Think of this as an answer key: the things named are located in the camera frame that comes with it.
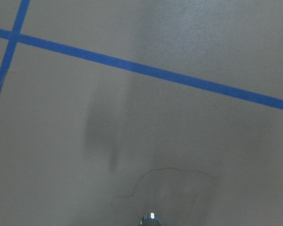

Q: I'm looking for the chrome metal pipe fitting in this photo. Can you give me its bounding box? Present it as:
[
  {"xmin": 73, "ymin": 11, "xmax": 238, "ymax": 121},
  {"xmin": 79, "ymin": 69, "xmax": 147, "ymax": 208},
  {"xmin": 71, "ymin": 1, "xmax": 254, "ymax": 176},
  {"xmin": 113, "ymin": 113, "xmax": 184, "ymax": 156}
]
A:
[{"xmin": 140, "ymin": 212, "xmax": 162, "ymax": 226}]

